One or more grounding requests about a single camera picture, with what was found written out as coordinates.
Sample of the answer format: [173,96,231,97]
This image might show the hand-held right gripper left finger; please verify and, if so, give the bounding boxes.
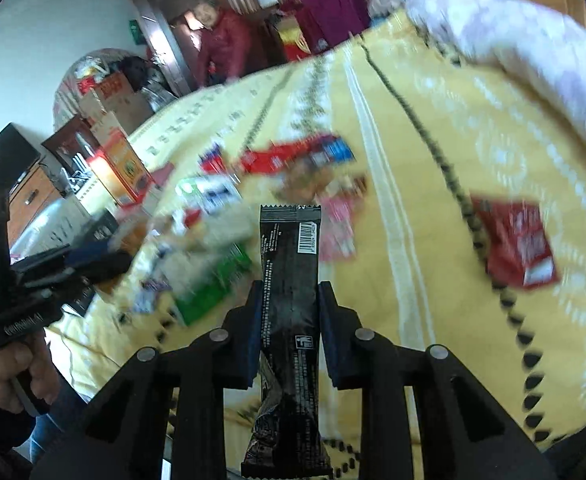
[30,280,264,480]

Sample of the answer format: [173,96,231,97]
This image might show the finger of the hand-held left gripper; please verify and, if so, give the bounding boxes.
[15,241,134,296]

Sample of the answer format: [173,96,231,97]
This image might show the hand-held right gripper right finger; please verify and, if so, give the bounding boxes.
[318,281,556,480]

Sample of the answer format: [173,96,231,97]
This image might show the long black snack packet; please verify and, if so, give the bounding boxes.
[241,204,333,479]

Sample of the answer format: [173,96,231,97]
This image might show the white green snack packet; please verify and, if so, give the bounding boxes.
[177,175,240,217]

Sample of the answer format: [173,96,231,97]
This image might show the black box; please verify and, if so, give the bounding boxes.
[79,209,121,254]

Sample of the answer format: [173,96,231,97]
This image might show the wooden dresser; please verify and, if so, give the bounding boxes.
[8,164,70,257]

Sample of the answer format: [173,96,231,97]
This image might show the yellow patterned bedsheet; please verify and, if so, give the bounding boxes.
[48,10,586,461]

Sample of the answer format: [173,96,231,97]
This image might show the red box green emblem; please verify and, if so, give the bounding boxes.
[88,130,155,207]

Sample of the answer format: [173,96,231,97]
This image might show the person's blue jeans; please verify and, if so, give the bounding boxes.
[27,406,82,465]

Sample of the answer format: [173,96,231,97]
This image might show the black television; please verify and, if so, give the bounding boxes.
[0,122,42,192]

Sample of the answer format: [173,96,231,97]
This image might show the large cardboard box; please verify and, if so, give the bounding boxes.
[85,102,155,147]

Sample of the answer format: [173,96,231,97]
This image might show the striped cloth covered board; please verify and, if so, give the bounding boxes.
[53,47,126,128]

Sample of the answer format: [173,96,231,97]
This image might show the small cardboard box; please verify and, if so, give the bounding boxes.
[75,72,136,111]

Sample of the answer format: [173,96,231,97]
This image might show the bright red snack packet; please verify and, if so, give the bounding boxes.
[237,139,325,175]

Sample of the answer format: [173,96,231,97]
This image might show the blue snack packet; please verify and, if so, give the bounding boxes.
[317,135,357,164]

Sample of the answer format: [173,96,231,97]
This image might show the black bag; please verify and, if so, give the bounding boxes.
[118,56,156,92]

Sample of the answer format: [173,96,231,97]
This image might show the dark red snack packet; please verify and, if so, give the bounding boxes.
[470,195,560,289]

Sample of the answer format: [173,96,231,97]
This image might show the grey door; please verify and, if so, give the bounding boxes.
[120,0,195,97]

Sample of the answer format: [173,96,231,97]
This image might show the red gift box gold emblem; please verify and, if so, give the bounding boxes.
[277,24,310,64]

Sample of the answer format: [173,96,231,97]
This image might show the purple coat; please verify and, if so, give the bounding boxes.
[293,0,372,54]

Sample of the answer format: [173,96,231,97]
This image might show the pink floral quilt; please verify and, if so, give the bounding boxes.
[403,0,586,163]

